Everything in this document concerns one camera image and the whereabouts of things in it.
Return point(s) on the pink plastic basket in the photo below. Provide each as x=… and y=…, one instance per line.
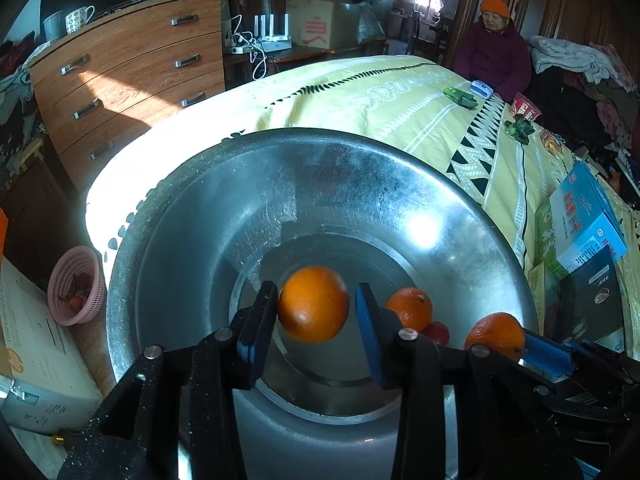
x=75, y=280

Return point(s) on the white router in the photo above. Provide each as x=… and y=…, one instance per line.
x=272, y=40

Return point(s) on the yellow printed box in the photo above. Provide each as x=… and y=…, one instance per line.
x=542, y=292

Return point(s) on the blue and white box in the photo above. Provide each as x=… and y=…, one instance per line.
x=585, y=215

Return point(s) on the green toy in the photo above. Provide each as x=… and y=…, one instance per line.
x=519, y=129
x=461, y=97

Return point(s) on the white dotted mug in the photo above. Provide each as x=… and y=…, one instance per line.
x=76, y=21

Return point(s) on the red snack packet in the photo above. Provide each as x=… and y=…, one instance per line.
x=527, y=106

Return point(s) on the large orange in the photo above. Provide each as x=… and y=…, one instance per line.
x=312, y=305

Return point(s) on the wrinkled orange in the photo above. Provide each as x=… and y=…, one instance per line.
x=492, y=332

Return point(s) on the pile of clothes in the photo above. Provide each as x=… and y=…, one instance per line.
x=585, y=85

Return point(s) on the wooden chest of drawers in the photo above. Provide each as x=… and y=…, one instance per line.
x=130, y=75

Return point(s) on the yellow patterned bed sheet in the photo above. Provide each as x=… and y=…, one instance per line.
x=375, y=100

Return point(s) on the small red fruit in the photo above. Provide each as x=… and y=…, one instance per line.
x=436, y=333

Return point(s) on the small orange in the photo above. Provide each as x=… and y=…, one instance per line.
x=411, y=307

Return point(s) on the large steel basin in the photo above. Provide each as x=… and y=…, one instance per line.
x=225, y=210

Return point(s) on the cardboard box with red print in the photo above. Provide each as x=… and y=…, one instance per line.
x=320, y=25

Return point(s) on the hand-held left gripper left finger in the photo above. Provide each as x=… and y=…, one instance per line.
x=257, y=330

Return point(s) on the white cardboard box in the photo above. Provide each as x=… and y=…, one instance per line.
x=35, y=360

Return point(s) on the grey mug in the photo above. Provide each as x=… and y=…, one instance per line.
x=54, y=26

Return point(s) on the black printed box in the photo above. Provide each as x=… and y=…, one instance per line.
x=592, y=300

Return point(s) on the orange snack packet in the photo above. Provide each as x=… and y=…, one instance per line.
x=552, y=142

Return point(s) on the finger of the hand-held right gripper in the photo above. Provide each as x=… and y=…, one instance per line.
x=547, y=355
x=585, y=407

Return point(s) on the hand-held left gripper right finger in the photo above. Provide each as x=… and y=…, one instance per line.
x=372, y=340

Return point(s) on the small blue white box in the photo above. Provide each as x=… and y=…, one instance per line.
x=481, y=89

